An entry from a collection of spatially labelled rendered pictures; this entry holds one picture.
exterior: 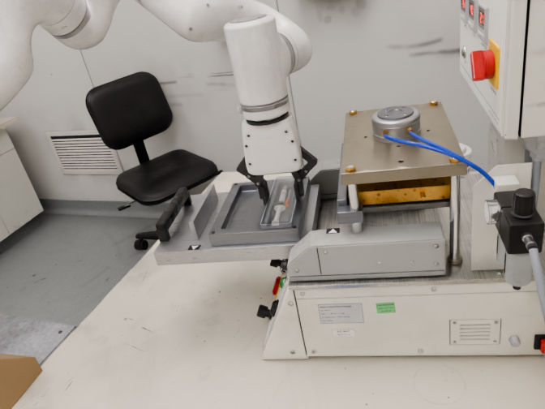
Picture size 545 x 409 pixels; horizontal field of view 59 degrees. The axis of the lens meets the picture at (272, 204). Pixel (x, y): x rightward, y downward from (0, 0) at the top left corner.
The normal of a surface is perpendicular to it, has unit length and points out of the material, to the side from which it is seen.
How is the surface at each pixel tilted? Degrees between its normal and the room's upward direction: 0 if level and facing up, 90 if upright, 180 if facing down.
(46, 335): 0
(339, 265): 90
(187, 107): 90
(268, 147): 90
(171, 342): 0
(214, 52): 90
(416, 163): 0
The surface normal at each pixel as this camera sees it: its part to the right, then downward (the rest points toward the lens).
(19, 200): 0.92, 0.03
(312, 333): -0.15, 0.51
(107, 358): -0.18, -0.86
